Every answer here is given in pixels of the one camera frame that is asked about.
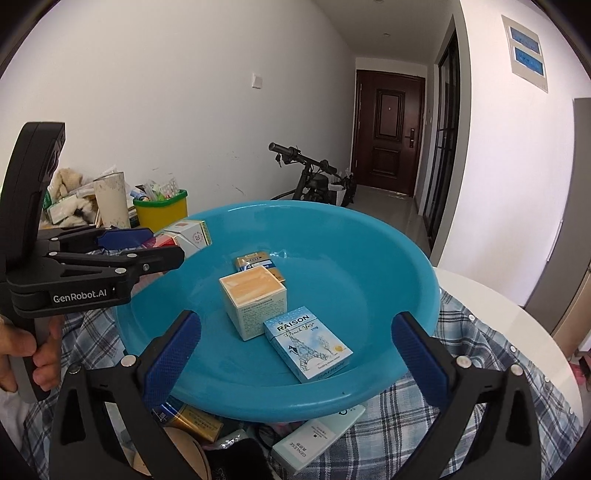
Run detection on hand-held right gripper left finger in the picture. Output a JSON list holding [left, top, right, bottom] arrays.
[[48, 310, 202, 480]]

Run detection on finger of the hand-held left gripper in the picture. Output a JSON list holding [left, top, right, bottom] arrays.
[[44, 244, 184, 292], [39, 224, 154, 254]]

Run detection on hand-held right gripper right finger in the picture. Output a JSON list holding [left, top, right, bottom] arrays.
[[390, 311, 542, 480]]

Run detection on white and red cigarette box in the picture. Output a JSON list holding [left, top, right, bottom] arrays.
[[159, 219, 213, 259]]

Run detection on gold and blue cigarette pack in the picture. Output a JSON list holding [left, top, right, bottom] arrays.
[[233, 250, 286, 283]]

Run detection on cream box with orange top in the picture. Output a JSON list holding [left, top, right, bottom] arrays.
[[218, 266, 288, 342]]

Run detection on blue plastic basin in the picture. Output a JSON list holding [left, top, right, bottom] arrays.
[[115, 200, 441, 423]]

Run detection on light blue tower-print box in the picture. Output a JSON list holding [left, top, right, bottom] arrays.
[[263, 305, 354, 384]]

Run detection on person's left hand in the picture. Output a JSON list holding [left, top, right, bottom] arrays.
[[0, 318, 64, 394]]

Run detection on white tumbler cup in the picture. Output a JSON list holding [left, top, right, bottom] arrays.
[[93, 172, 131, 229]]

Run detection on yellow plastic bucket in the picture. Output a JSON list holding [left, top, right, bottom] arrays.
[[133, 189, 189, 234]]

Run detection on beige plush toy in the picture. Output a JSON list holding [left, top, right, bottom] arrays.
[[48, 167, 95, 204]]

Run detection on assorted small packets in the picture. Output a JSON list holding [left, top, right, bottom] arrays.
[[134, 178, 182, 203]]

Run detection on brown gold cigarette pack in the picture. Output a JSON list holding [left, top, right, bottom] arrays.
[[154, 401, 225, 445]]

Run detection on blue plaid cloth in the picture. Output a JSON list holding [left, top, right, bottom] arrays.
[[58, 288, 583, 480]]

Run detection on beige perforated round disc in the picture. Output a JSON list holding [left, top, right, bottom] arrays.
[[164, 427, 213, 480]]

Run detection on black fabric pouch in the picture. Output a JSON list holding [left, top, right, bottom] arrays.
[[205, 438, 274, 480]]

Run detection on white and teal slim box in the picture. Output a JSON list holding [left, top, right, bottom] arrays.
[[270, 404, 366, 474]]

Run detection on black bicycle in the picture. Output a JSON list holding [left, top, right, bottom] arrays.
[[269, 142, 357, 207]]

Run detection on grey refrigerator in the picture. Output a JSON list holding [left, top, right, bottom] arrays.
[[524, 98, 591, 356]]

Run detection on black-framed glass sliding door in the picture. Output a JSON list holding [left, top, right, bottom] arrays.
[[422, 28, 462, 254]]

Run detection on dark brown entrance door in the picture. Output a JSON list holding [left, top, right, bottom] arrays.
[[350, 69, 426, 198]]

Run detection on white and blue wall panel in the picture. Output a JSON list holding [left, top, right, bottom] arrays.
[[501, 15, 549, 93]]

